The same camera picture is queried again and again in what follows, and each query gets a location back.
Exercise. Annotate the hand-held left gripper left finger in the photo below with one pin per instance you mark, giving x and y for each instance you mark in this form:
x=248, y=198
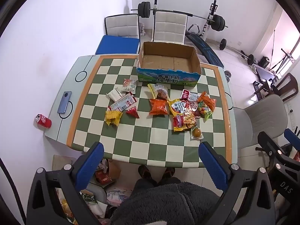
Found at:
x=90, y=166

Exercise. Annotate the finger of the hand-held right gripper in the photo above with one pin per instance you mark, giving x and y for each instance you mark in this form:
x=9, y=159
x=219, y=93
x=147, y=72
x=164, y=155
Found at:
x=291, y=135
x=269, y=145

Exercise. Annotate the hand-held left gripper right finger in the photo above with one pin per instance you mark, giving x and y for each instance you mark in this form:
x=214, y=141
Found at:
x=213, y=166

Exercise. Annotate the large yellow red snack packet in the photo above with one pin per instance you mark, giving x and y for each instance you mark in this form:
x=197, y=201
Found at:
x=181, y=116

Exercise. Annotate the orange zigzag-edged snack packet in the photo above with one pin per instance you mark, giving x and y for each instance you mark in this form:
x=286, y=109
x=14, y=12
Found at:
x=207, y=100

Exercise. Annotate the silver red snack pouch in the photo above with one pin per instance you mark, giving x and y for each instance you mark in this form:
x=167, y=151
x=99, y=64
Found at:
x=189, y=96

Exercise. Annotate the clear yellow-edged snack packet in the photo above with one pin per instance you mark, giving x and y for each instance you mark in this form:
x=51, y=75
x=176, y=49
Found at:
x=159, y=91

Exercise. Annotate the cardboard box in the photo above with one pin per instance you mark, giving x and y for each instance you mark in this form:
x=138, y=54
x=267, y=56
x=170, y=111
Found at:
x=168, y=62

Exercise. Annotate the red carton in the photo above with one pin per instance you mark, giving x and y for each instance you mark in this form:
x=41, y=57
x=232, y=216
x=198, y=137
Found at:
x=103, y=177

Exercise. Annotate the brown paper bag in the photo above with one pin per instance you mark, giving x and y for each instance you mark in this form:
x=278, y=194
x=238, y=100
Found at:
x=114, y=170

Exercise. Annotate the grey shell chair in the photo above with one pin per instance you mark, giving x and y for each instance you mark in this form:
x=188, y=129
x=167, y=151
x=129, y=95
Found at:
x=262, y=119

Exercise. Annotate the braised egg packet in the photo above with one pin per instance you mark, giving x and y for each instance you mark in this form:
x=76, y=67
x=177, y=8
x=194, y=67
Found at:
x=196, y=132

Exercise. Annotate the person's dark shoe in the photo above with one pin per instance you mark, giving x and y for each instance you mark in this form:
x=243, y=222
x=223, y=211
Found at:
x=145, y=171
x=169, y=172

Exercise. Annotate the dark wooden chair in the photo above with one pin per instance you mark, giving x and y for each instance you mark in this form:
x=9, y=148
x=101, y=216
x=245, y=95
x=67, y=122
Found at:
x=284, y=86

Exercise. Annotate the yellow crumpled snack packet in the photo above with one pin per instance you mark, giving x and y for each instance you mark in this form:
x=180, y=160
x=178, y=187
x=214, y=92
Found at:
x=113, y=117

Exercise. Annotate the colourful candy packet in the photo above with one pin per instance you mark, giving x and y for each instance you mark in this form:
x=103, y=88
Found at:
x=203, y=111

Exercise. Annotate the red soda can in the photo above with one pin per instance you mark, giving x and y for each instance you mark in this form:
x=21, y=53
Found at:
x=43, y=121

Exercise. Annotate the red triangular snack packet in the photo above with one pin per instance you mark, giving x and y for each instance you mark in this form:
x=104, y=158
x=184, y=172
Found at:
x=133, y=113

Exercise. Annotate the blue smartphone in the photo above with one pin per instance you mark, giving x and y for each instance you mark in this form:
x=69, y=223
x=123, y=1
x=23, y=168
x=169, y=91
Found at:
x=64, y=102

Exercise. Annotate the long red white packet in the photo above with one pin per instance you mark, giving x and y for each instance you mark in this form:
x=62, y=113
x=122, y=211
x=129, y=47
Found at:
x=121, y=103

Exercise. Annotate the white tube packet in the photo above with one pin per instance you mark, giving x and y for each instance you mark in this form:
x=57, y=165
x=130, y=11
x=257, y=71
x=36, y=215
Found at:
x=115, y=95

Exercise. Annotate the black box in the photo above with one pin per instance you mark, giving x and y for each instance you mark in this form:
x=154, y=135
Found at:
x=264, y=62

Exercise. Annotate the orange chips packet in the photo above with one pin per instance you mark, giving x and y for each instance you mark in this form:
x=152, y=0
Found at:
x=157, y=107

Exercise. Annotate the floor barbell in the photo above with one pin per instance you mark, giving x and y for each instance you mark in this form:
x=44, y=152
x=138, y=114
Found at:
x=250, y=58

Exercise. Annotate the white red snack packet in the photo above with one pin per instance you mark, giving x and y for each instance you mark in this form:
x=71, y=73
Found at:
x=128, y=85

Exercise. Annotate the blue folded mat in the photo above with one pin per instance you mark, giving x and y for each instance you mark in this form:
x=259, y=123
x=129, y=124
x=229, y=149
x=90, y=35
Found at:
x=117, y=45

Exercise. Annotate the white barbell rack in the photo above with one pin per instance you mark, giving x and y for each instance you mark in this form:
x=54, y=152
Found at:
x=211, y=16

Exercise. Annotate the white padded chair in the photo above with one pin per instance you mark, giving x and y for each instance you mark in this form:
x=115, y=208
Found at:
x=170, y=27
x=121, y=25

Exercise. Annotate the clear plastic bag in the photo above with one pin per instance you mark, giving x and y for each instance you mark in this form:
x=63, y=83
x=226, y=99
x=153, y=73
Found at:
x=141, y=28

